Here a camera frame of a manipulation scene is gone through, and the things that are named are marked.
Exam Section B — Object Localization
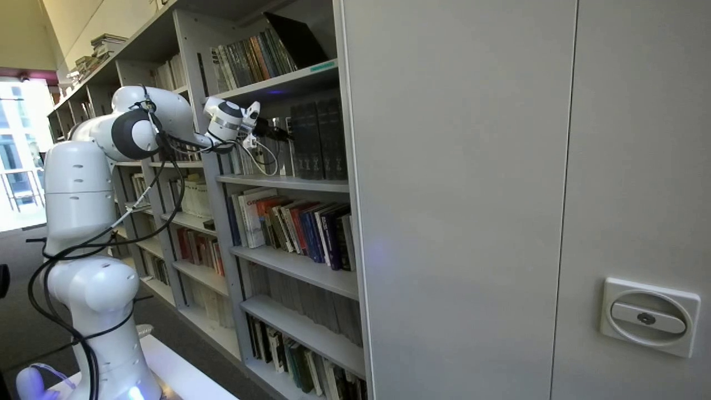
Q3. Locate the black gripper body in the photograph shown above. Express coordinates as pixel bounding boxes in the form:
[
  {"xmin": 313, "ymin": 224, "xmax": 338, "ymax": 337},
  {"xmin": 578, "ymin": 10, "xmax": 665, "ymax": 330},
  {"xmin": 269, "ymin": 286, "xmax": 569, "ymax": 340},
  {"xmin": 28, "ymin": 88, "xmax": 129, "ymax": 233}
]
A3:
[{"xmin": 254, "ymin": 118, "xmax": 284, "ymax": 143}]

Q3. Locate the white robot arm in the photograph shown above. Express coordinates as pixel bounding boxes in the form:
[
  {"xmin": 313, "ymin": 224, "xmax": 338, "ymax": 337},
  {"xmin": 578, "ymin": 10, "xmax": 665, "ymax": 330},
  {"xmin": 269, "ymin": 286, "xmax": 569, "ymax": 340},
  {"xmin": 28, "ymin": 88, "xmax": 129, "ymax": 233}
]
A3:
[{"xmin": 40, "ymin": 84, "xmax": 267, "ymax": 400}]

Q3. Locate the dark book row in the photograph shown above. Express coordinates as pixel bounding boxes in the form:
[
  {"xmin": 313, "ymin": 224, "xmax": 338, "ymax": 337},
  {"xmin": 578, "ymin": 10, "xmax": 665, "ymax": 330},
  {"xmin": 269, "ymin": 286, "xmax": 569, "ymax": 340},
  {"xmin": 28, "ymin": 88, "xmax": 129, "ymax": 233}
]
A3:
[{"xmin": 292, "ymin": 97, "xmax": 347, "ymax": 180}]

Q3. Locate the colourful book row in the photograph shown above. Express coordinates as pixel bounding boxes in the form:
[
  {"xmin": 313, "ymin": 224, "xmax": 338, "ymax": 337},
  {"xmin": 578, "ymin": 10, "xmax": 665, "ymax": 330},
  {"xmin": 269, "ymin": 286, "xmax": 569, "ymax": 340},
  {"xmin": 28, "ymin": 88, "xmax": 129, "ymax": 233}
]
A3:
[{"xmin": 230, "ymin": 188, "xmax": 355, "ymax": 270}]

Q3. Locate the grey metal bookshelf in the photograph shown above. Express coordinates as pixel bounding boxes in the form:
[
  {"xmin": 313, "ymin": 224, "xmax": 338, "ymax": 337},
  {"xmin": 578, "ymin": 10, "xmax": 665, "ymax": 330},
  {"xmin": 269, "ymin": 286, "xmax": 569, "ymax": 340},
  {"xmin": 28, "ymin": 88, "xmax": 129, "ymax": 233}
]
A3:
[{"xmin": 175, "ymin": 0, "xmax": 369, "ymax": 400}]

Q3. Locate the grey neighbouring bookshelf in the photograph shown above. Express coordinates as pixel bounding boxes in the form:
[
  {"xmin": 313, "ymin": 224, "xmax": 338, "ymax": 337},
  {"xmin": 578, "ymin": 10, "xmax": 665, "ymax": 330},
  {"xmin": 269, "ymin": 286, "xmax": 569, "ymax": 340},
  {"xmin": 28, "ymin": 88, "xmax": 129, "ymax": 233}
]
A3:
[{"xmin": 50, "ymin": 27, "xmax": 239, "ymax": 357}]

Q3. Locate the white cabinet door handle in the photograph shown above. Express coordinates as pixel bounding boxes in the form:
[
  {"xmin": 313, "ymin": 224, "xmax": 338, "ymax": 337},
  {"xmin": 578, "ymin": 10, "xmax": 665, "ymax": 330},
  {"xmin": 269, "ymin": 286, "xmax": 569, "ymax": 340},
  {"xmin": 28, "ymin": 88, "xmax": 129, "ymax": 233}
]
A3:
[{"xmin": 601, "ymin": 277, "xmax": 702, "ymax": 357}]

